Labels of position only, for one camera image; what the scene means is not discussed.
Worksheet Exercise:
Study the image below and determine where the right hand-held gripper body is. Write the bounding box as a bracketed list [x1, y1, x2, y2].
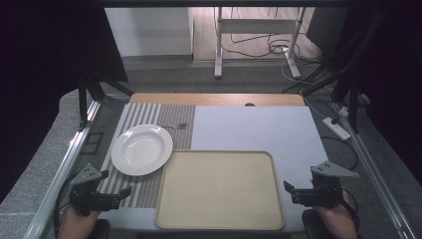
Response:
[291, 160, 360, 210]

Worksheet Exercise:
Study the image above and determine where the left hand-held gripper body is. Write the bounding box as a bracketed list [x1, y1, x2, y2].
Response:
[69, 162, 121, 217]

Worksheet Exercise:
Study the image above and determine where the person's right hand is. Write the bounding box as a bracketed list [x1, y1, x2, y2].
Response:
[313, 194, 360, 239]

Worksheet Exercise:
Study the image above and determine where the person's left hand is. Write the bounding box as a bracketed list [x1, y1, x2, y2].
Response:
[57, 204, 101, 239]

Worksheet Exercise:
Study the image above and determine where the black armrest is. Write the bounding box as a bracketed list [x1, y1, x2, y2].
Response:
[87, 218, 111, 239]
[301, 208, 330, 239]

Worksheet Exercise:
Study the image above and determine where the white round plate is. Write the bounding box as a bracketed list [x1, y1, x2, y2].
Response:
[110, 123, 174, 177]

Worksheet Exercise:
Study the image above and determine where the white table board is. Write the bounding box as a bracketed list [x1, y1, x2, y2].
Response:
[99, 105, 329, 234]

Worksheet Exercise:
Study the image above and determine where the white power strip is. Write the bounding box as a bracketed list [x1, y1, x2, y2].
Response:
[321, 116, 352, 141]

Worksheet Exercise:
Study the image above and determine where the beige rectangular tray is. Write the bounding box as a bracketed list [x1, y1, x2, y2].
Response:
[154, 149, 286, 232]

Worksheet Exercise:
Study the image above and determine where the black metal stand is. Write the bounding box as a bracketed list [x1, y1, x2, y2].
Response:
[302, 9, 372, 134]
[77, 70, 135, 129]

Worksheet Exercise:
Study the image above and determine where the metal fork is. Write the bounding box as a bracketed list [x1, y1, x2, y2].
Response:
[160, 121, 189, 131]

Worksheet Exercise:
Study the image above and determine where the striped woven placemat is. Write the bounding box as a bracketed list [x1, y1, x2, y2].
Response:
[99, 103, 197, 209]

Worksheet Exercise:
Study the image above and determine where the wooden table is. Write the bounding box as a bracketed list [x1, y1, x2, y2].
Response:
[128, 93, 307, 108]

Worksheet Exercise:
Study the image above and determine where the black curtain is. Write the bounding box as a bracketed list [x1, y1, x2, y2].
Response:
[344, 0, 422, 187]
[0, 0, 129, 204]

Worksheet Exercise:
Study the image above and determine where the white cabinet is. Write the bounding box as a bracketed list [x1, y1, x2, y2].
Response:
[104, 7, 195, 58]

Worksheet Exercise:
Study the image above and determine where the aluminium frame rail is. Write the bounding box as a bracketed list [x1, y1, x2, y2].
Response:
[331, 102, 422, 239]
[22, 100, 102, 239]

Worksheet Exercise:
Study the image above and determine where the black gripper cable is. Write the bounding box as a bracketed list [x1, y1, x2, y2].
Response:
[340, 186, 361, 233]
[53, 174, 78, 235]

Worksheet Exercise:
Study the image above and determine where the black rectangular floor frame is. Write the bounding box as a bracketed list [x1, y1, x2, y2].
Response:
[80, 131, 106, 156]

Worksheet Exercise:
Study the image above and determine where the black floor cable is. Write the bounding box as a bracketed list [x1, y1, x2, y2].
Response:
[319, 135, 359, 171]

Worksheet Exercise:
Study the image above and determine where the tangle of floor cables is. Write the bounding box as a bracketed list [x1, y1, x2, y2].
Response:
[220, 6, 322, 66]

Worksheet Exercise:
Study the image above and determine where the white desk frame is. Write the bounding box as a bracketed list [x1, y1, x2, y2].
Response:
[213, 6, 309, 80]

